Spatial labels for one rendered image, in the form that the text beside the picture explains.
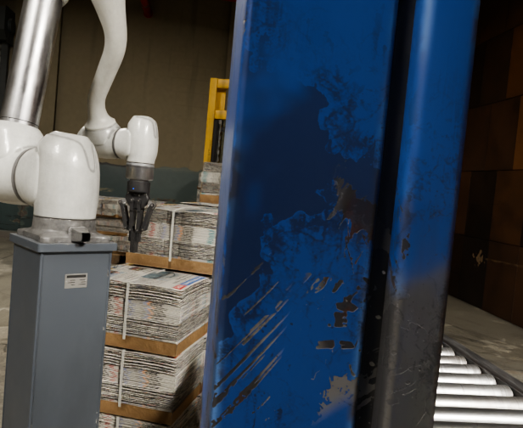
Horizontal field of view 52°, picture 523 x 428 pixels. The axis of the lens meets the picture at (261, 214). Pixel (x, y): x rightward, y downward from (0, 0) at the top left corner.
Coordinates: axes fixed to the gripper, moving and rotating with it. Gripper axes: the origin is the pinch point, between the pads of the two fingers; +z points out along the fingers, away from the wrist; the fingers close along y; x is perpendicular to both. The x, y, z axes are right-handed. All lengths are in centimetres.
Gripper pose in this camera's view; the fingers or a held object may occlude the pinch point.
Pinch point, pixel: (134, 241)
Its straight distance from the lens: 181.6
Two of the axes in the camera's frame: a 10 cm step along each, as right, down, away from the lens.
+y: -9.7, -1.0, 2.2
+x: -2.2, 0.3, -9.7
